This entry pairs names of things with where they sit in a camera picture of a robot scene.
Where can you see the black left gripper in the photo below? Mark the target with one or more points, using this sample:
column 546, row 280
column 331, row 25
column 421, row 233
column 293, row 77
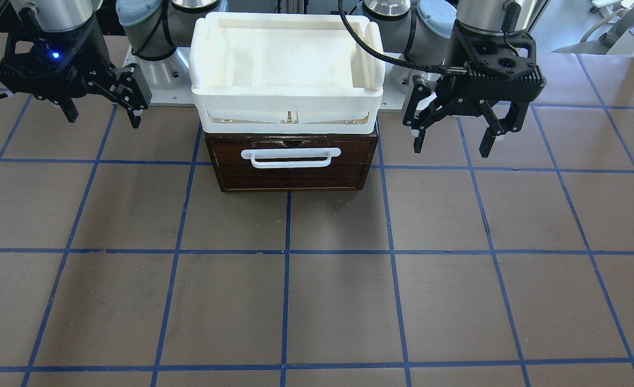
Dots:
column 463, row 105

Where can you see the white plastic tray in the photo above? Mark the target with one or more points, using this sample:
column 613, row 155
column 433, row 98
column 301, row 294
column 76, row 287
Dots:
column 282, row 74

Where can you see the white drawer handle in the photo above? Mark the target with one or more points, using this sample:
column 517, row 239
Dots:
column 286, row 158

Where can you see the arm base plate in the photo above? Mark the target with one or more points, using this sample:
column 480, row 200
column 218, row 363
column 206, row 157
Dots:
column 168, row 79
column 397, row 80

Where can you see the dark wooden cabinet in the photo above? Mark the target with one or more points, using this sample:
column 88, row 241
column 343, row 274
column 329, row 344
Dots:
column 290, row 156

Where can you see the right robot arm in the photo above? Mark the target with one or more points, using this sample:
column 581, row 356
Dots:
column 155, row 29

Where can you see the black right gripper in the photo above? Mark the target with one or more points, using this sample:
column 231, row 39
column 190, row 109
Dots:
column 87, row 67

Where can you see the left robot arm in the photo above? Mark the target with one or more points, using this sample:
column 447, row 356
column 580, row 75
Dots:
column 411, row 28

